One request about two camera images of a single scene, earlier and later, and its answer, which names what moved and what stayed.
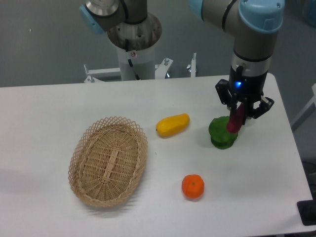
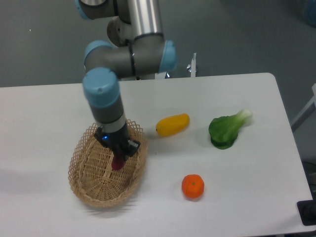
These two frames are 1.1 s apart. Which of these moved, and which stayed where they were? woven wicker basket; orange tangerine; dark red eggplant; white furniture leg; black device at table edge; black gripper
Moved: black gripper; dark red eggplant
Stayed: orange tangerine; white furniture leg; black device at table edge; woven wicker basket
